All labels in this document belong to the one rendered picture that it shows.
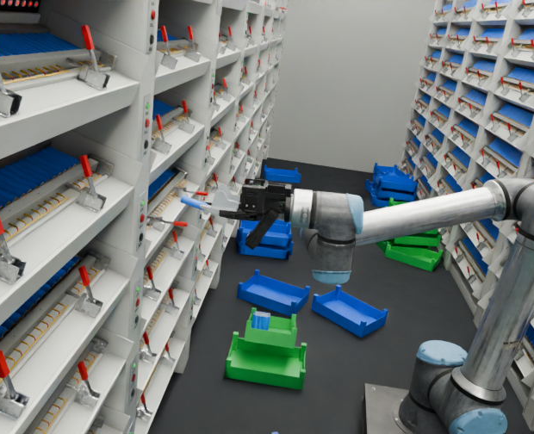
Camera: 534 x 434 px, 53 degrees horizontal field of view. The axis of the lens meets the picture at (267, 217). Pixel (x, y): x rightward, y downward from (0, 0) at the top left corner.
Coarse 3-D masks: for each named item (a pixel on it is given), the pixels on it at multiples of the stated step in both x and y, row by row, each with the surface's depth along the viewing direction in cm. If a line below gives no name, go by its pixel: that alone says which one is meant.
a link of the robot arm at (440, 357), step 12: (420, 348) 168; (432, 348) 168; (444, 348) 168; (456, 348) 169; (420, 360) 167; (432, 360) 163; (444, 360) 161; (456, 360) 161; (420, 372) 167; (432, 372) 163; (444, 372) 160; (420, 384) 166; (432, 384) 160; (420, 396) 168; (432, 408) 167
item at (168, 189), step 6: (180, 174) 173; (174, 180) 166; (180, 180) 170; (168, 186) 160; (174, 186) 162; (162, 192) 154; (168, 192) 156; (156, 198) 148; (162, 198) 150; (150, 204) 143; (156, 204) 145; (150, 210) 140; (156, 210) 145; (162, 210) 147
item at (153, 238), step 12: (168, 168) 177; (180, 168) 177; (192, 168) 177; (192, 180) 178; (168, 204) 154; (180, 204) 158; (156, 216) 144; (168, 216) 147; (180, 216) 161; (168, 228) 142; (156, 240) 132; (144, 264) 126
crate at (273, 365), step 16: (240, 352) 221; (256, 352) 222; (272, 352) 222; (288, 352) 222; (304, 352) 218; (240, 368) 203; (256, 368) 212; (272, 368) 214; (288, 368) 215; (304, 368) 208; (272, 384) 204; (288, 384) 204
